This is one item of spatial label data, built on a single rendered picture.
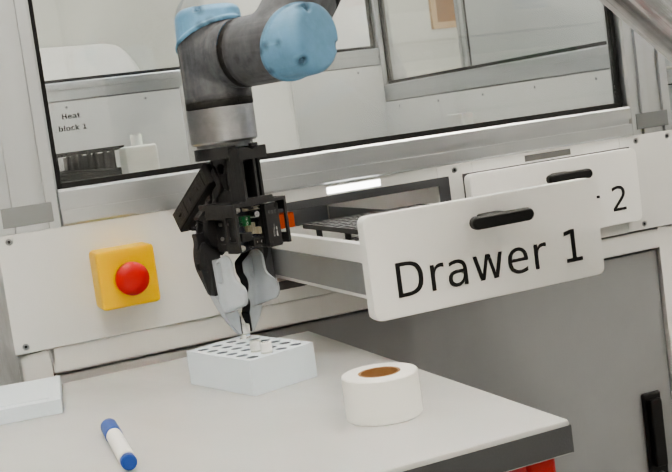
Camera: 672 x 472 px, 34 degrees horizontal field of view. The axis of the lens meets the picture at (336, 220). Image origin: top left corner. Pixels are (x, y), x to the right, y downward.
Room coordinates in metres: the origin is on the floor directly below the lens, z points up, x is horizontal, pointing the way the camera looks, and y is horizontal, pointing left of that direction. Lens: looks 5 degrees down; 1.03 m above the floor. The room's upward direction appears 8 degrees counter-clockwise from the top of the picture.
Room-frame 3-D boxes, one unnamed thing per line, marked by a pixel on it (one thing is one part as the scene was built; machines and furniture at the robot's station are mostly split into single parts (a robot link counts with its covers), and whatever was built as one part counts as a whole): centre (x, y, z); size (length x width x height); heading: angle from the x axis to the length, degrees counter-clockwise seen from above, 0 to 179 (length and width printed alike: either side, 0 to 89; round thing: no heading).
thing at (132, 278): (1.30, 0.25, 0.88); 0.04 x 0.03 x 0.04; 113
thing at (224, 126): (1.22, 0.11, 1.04); 0.08 x 0.08 x 0.05
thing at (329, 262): (1.37, -0.08, 0.86); 0.40 x 0.26 x 0.06; 23
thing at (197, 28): (1.22, 0.11, 1.12); 0.09 x 0.08 x 0.11; 49
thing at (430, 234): (1.17, -0.16, 0.87); 0.29 x 0.02 x 0.11; 113
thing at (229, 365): (1.18, 0.11, 0.78); 0.12 x 0.08 x 0.04; 39
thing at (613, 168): (1.59, -0.32, 0.87); 0.29 x 0.02 x 0.11; 113
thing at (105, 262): (1.33, 0.26, 0.88); 0.07 x 0.05 x 0.07; 113
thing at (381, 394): (0.97, -0.02, 0.78); 0.07 x 0.07 x 0.04
